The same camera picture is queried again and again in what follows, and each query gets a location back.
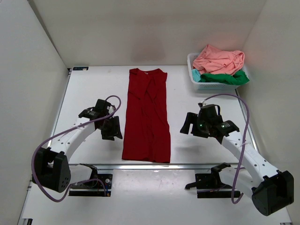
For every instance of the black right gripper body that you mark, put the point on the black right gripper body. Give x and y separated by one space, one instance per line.
200 128

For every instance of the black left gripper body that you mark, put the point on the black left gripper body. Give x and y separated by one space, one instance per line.
110 127

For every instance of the red t-shirt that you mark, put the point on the red t-shirt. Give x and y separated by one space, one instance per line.
147 132

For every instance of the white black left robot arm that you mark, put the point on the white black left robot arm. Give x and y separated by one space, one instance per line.
50 166

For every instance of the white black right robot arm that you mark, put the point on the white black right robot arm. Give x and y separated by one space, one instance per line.
269 189

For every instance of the teal t-shirt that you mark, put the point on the teal t-shirt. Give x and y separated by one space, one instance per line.
196 75

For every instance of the green t-shirt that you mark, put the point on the green t-shirt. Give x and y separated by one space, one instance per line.
239 78

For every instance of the pink t-shirt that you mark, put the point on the pink t-shirt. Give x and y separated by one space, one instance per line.
215 61

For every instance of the white plastic laundry basket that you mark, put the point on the white plastic laundry basket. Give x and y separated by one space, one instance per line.
205 85

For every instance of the blue white label sticker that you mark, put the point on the blue white label sticker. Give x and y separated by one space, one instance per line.
80 68

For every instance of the aluminium rail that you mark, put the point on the aluminium rail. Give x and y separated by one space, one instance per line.
153 166

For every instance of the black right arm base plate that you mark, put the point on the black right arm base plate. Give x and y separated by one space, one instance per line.
207 187

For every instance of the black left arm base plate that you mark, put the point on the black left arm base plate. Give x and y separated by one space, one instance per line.
94 188

